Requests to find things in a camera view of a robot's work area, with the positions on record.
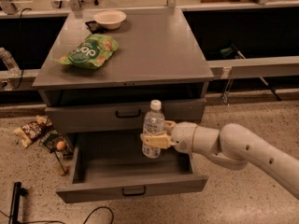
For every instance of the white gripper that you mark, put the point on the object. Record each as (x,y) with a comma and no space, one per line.
(183,136)

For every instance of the clear plastic water bottle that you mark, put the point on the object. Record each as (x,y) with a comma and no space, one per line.
(153,125)

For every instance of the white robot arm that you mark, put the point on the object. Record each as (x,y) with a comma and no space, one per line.
(233,147)

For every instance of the grey upper closed drawer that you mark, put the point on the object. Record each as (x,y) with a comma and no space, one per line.
(111,117)

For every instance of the grey open lower drawer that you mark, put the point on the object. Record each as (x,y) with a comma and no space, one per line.
(111,166)

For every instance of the grey drawer cabinet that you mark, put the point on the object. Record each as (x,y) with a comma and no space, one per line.
(158,58)

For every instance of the small orange ball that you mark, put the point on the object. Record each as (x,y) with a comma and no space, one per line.
(61,145)

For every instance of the green chip bag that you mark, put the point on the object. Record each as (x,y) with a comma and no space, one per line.
(92,53)

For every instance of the dark snack bag on floor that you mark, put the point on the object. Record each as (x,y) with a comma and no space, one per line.
(50,139)

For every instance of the white bowl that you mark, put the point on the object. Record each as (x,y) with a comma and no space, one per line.
(110,19)

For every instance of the small black packet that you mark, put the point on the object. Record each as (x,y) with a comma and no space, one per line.
(95,27)

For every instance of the brown snack bag on floor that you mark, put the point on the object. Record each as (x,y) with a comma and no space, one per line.
(30,132)

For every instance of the black stand on floor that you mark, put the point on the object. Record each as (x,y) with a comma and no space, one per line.
(18,192)

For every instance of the green tool behind rail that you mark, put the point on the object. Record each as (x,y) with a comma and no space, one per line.
(232,50)

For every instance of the clear bottle at left rail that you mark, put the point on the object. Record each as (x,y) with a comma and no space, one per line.
(10,63)

